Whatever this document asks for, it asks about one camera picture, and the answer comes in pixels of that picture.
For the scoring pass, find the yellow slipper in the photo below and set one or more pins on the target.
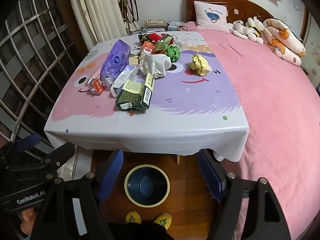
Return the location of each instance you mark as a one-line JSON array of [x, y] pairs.
[[133, 217], [162, 220]]

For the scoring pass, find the green yellow foil packet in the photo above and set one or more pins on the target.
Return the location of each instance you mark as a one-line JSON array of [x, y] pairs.
[[162, 43]]

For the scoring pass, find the metal window grille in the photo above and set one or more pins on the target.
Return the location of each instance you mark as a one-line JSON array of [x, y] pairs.
[[37, 55]]

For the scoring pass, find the purple tissue pack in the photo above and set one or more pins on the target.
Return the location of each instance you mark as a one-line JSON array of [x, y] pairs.
[[116, 57]]

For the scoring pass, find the dark blue trash bin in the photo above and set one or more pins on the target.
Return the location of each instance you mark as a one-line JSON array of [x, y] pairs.
[[147, 187]]

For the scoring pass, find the beige paper piece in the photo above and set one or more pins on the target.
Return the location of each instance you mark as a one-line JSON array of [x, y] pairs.
[[133, 60]]

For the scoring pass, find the crumpled green paper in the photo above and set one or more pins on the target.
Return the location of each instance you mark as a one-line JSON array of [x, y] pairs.
[[173, 52]]

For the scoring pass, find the pink embroidered pillow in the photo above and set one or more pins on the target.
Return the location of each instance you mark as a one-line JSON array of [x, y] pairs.
[[212, 17]]

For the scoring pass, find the small pale blue box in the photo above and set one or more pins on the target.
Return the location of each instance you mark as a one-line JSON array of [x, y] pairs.
[[173, 26]]

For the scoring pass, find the white tote bag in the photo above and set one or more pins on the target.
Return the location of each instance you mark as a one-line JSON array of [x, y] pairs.
[[131, 22]]

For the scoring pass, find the clear plastic bag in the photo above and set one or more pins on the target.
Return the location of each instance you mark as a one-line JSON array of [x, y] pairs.
[[181, 41]]

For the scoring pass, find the stack of books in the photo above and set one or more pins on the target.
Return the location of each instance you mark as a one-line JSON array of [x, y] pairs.
[[155, 26]]

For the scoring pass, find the wooden table leg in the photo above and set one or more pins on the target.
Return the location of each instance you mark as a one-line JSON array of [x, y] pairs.
[[178, 159]]

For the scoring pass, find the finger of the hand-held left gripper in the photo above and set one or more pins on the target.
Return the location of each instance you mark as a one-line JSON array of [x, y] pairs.
[[57, 155], [25, 145]]

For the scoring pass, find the person's left hand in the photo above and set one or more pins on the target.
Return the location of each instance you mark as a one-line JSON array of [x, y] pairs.
[[28, 220]]

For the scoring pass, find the crumpled yellow paper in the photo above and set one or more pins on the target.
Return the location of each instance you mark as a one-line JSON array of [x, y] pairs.
[[201, 65]]

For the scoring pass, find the orange snack packet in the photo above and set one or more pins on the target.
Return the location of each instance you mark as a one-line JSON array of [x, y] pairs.
[[148, 46]]

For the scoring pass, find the pink blanket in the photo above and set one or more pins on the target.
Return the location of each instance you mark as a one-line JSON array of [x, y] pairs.
[[275, 117]]

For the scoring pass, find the dark green cardboard box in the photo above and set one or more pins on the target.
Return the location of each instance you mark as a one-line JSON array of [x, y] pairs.
[[132, 93]]

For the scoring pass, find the white pink plush toy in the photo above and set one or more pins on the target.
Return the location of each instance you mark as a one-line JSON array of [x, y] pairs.
[[240, 28]]

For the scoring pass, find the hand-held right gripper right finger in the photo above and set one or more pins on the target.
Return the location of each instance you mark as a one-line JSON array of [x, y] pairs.
[[211, 177]]

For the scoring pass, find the cream curtain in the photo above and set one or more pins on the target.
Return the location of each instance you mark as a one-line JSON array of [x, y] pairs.
[[95, 10]]

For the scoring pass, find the wooden headboard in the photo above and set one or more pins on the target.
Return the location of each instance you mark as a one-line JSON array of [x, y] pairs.
[[240, 5]]

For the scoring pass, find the white cardboard box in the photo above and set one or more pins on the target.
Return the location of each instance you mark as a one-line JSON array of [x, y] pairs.
[[125, 76]]

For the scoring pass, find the small red white carton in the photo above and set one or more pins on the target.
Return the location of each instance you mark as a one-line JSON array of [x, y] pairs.
[[96, 86]]

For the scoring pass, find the white yellow plush toy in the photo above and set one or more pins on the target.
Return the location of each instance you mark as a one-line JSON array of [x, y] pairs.
[[256, 28]]

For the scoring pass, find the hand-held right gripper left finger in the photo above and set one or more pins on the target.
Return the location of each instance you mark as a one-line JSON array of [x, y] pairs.
[[110, 177]]

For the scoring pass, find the printed cartoon tablecloth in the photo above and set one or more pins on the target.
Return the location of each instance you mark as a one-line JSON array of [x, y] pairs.
[[175, 115]]

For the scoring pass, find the crumpled white paper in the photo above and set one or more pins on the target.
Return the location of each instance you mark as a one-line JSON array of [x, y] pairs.
[[155, 63]]

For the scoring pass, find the black gold wrapper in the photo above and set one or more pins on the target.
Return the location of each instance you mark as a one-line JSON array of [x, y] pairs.
[[143, 37]]

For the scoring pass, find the rolled bear print quilt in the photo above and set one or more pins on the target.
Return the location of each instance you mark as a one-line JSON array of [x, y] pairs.
[[282, 42]]

